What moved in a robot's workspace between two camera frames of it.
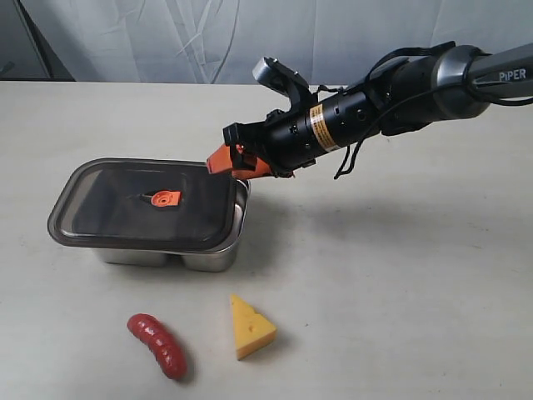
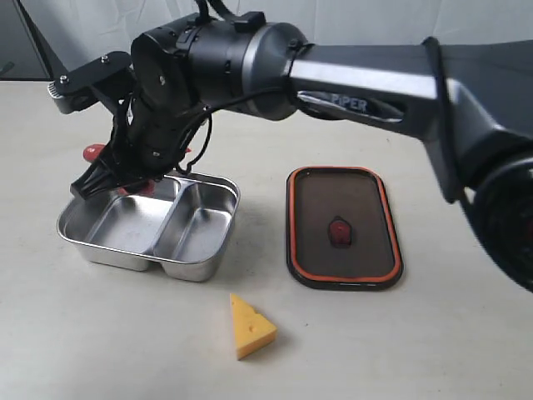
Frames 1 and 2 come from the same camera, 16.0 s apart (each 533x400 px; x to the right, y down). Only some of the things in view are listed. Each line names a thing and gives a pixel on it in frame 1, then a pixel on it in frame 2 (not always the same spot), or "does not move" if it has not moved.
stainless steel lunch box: [220, 258] to [179, 229]
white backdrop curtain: [333, 42] does not move
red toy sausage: [168, 351] to [145, 188]
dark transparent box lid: [170, 205] to [341, 230]
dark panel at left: [26, 54] does not move
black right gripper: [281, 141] to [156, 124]
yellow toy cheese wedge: [251, 331] does not move
